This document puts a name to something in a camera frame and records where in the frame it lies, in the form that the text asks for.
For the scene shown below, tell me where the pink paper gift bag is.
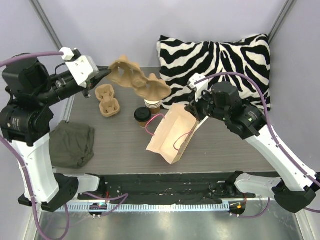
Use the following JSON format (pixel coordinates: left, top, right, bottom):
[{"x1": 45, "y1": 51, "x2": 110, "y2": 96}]
[{"x1": 146, "y1": 103, "x2": 199, "y2": 165}]

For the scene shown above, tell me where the black plastic cup lid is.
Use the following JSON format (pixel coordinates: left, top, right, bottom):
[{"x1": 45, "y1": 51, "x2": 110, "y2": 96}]
[{"x1": 134, "y1": 107, "x2": 152, "y2": 123}]

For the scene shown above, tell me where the single brown paper cup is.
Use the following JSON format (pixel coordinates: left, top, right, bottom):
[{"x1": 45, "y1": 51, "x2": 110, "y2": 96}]
[{"x1": 136, "y1": 117, "x2": 151, "y2": 128}]

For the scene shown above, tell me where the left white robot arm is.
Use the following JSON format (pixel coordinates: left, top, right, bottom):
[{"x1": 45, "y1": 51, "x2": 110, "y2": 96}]
[{"x1": 0, "y1": 49, "x2": 110, "y2": 213}]

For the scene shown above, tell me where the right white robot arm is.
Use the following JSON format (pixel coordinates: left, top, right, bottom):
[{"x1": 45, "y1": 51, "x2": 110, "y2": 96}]
[{"x1": 184, "y1": 82, "x2": 320, "y2": 213}]

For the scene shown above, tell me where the white wrapped straw long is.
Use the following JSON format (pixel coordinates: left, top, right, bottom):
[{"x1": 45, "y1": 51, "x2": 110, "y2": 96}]
[{"x1": 194, "y1": 116, "x2": 209, "y2": 132}]

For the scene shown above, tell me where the brown pulp cup carrier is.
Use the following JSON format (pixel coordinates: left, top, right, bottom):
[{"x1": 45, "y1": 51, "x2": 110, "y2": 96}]
[{"x1": 95, "y1": 84, "x2": 121, "y2": 118}]

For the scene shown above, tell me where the stack of paper cups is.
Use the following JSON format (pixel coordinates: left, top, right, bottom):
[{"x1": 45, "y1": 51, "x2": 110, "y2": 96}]
[{"x1": 144, "y1": 99, "x2": 162, "y2": 115}]

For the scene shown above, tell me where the zebra print pillow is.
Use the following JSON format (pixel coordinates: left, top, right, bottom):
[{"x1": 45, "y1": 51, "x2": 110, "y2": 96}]
[{"x1": 156, "y1": 34, "x2": 271, "y2": 110}]

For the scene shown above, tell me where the olive green cloth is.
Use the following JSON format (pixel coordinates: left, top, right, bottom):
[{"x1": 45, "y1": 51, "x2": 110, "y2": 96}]
[{"x1": 49, "y1": 120, "x2": 95, "y2": 169}]

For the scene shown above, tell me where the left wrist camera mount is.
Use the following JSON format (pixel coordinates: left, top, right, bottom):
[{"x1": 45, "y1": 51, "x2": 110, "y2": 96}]
[{"x1": 60, "y1": 47, "x2": 99, "y2": 89}]

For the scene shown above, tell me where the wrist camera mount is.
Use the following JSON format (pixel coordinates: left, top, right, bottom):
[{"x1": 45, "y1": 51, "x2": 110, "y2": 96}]
[
  {"x1": 60, "y1": 47, "x2": 99, "y2": 89},
  {"x1": 187, "y1": 73, "x2": 210, "y2": 101}
]

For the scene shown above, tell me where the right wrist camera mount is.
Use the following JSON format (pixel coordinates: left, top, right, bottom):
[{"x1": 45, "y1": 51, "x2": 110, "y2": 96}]
[{"x1": 187, "y1": 73, "x2": 210, "y2": 101}]

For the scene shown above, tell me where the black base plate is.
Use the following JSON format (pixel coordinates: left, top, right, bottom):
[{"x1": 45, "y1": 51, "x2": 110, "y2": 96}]
[{"x1": 92, "y1": 173, "x2": 255, "y2": 205}]

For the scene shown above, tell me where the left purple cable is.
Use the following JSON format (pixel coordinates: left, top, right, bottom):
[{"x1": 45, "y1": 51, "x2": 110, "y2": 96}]
[{"x1": 0, "y1": 51, "x2": 130, "y2": 240}]

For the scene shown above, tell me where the white slotted cable duct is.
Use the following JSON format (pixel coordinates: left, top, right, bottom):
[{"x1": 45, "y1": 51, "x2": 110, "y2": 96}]
[{"x1": 67, "y1": 201, "x2": 230, "y2": 213}]

